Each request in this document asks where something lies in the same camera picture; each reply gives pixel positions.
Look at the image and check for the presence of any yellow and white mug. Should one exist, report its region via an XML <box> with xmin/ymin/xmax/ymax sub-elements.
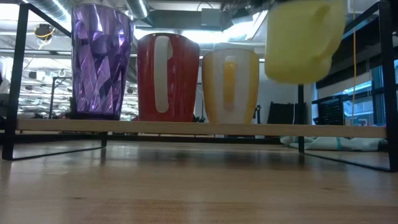
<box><xmin>201</xmin><ymin>48</ymin><xmax>261</xmax><ymax>125</ymax></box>

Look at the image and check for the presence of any red mug white handle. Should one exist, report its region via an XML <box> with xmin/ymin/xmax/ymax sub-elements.
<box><xmin>137</xmin><ymin>32</ymin><xmax>201</xmax><ymax>123</ymax></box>

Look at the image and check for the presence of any purple faceted plastic cup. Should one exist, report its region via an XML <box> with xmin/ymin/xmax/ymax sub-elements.
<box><xmin>70</xmin><ymin>3</ymin><xmax>135</xmax><ymax>121</ymax></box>

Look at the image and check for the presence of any pale yellow mug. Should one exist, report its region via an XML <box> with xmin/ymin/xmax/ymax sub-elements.
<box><xmin>264</xmin><ymin>0</ymin><xmax>347</xmax><ymax>86</ymax></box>

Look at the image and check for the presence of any black panel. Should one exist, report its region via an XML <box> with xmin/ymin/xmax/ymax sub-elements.
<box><xmin>267</xmin><ymin>101</ymin><xmax>297</xmax><ymax>125</ymax></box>

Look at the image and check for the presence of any grey ceiling box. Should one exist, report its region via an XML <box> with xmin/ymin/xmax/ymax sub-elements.
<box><xmin>201</xmin><ymin>7</ymin><xmax>222</xmax><ymax>27</ymax></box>

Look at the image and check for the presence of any teal and white cloth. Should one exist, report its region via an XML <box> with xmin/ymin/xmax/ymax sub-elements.
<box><xmin>279</xmin><ymin>136</ymin><xmax>389</xmax><ymax>152</ymax></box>

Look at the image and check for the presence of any black perforated crate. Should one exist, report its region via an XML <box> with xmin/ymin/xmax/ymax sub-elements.
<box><xmin>312</xmin><ymin>95</ymin><xmax>345</xmax><ymax>126</ymax></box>

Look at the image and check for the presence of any wood shelf black metal frame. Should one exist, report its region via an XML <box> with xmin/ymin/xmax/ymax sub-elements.
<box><xmin>1</xmin><ymin>1</ymin><xmax>398</xmax><ymax>173</ymax></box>

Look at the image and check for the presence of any silver ventilation duct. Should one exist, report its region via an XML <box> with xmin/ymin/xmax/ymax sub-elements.
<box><xmin>125</xmin><ymin>0</ymin><xmax>150</xmax><ymax>19</ymax></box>

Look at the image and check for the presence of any black metal frame stand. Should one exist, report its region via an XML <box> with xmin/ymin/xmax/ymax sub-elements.
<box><xmin>49</xmin><ymin>76</ymin><xmax>73</xmax><ymax>119</ymax></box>

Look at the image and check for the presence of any thin yellow cable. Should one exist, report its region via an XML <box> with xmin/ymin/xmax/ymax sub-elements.
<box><xmin>351</xmin><ymin>0</ymin><xmax>357</xmax><ymax>126</ymax></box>

